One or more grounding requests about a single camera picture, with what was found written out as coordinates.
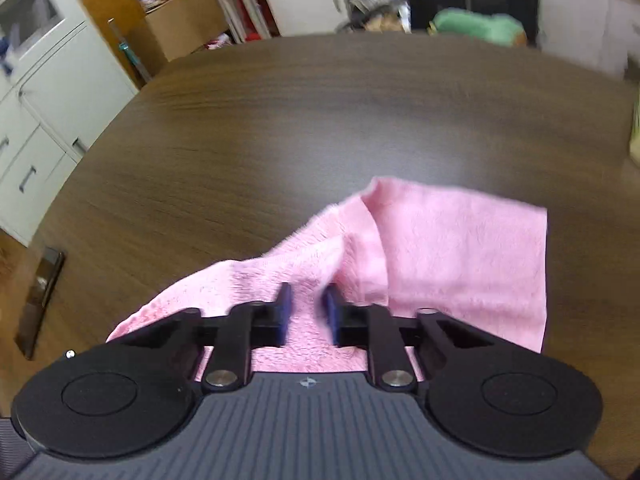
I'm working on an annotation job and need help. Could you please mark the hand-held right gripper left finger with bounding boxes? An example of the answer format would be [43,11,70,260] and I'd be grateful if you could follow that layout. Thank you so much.
[107,282,293,393]

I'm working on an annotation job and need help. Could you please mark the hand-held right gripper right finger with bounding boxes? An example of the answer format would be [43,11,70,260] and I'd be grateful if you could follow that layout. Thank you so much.
[322,284,506,394]

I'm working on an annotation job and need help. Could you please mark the pink towel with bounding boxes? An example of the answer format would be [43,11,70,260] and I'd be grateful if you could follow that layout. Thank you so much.
[106,176,549,374]

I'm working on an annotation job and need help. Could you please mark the black smartphone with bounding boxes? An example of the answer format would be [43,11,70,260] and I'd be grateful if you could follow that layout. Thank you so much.
[14,246,67,361]

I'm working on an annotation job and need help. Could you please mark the red paper bag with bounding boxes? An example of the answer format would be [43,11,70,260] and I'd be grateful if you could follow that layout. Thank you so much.
[235,0,267,44]

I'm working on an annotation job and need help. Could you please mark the large brown cardboard box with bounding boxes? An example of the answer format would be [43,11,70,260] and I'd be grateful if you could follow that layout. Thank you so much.
[144,0,232,62]

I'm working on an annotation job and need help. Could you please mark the white metal cabinet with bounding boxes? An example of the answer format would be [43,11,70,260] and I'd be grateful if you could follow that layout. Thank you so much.
[0,0,139,247]

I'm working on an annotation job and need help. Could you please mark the crumpled plastic bags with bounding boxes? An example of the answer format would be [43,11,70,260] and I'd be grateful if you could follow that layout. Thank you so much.
[347,0,412,34]

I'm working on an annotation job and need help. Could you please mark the green soft object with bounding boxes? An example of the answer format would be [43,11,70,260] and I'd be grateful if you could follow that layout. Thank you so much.
[428,7,528,49]

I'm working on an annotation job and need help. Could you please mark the mop handle with teal clip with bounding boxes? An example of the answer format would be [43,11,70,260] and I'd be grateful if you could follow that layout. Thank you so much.
[107,17,152,87]

